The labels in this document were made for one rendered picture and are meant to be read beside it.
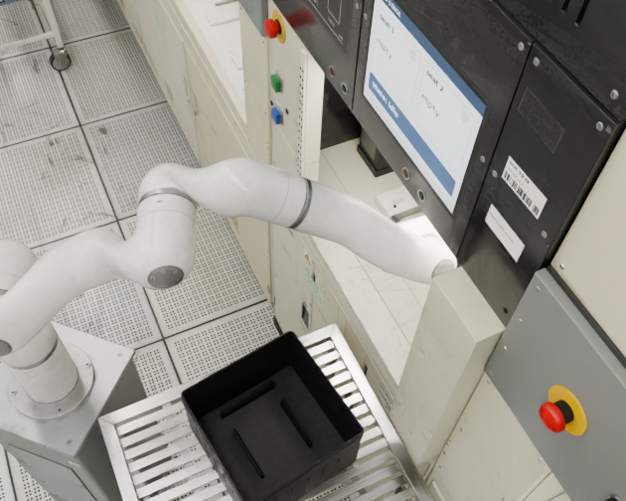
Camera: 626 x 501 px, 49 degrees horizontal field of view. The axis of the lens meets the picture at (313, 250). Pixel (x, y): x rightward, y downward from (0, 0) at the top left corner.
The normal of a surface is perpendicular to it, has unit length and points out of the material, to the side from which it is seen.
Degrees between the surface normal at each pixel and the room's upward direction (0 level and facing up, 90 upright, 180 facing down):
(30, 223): 0
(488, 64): 90
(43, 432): 0
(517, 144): 90
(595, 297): 90
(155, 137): 0
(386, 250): 52
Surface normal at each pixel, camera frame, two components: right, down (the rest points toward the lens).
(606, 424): -0.90, 0.33
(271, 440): 0.04, -0.58
